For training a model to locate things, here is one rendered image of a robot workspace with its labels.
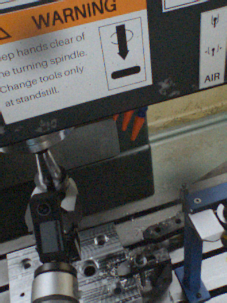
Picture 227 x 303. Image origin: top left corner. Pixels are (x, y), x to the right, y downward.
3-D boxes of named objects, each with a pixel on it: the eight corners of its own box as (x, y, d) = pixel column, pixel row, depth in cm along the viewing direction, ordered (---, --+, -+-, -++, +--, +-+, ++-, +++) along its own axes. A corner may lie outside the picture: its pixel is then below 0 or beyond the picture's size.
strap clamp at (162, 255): (172, 281, 96) (171, 248, 86) (123, 297, 94) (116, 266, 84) (167, 270, 98) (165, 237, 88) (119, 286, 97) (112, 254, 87)
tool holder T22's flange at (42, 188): (69, 172, 76) (66, 162, 74) (69, 194, 71) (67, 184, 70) (38, 177, 76) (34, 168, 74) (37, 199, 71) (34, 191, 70)
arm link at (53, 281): (23, 298, 56) (78, 290, 56) (26, 270, 59) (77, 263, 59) (36, 320, 61) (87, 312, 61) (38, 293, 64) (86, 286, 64)
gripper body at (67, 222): (43, 240, 74) (40, 298, 65) (30, 212, 68) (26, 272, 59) (82, 234, 74) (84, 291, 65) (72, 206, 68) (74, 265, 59)
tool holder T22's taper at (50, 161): (61, 166, 74) (53, 139, 69) (62, 182, 70) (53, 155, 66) (39, 170, 74) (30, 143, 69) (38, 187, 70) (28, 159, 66)
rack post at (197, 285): (211, 298, 91) (218, 224, 72) (190, 306, 91) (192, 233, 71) (193, 264, 99) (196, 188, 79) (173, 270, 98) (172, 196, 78)
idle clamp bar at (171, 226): (232, 220, 107) (234, 205, 103) (149, 255, 102) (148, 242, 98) (222, 208, 111) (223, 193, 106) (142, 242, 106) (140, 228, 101)
